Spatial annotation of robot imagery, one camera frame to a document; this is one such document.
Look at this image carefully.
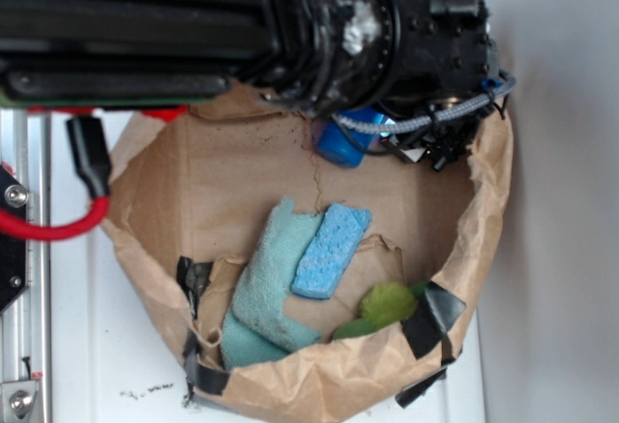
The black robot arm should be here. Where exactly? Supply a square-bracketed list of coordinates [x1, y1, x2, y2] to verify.
[1, 0, 515, 169]

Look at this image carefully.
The brown paper bag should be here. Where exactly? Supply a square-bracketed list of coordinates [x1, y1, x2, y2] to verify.
[103, 91, 514, 422]

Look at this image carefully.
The black mounting plate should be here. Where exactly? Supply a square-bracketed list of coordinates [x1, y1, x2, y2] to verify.
[1, 163, 28, 314]

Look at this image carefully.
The green plush toy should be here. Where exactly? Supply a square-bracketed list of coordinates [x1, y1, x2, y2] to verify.
[332, 282, 427, 341]

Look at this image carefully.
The red cable with black plug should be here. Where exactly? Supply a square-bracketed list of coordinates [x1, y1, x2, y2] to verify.
[0, 116, 113, 242]

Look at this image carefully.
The blue plastic bottle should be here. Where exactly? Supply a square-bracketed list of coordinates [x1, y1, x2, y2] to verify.
[316, 106, 384, 168]

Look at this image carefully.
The aluminium extrusion rail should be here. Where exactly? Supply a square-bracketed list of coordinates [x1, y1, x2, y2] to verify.
[1, 108, 52, 422]

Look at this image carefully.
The grey braided cable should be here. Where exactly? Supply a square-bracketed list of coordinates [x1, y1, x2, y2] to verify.
[331, 70, 516, 135]

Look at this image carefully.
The blue sponge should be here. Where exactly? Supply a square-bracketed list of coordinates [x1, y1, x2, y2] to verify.
[291, 203, 372, 300]

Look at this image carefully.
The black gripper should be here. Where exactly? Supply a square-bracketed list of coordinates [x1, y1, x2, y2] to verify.
[333, 0, 502, 170]

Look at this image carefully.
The teal microfiber cloth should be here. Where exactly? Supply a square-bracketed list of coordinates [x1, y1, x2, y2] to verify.
[221, 197, 322, 370]

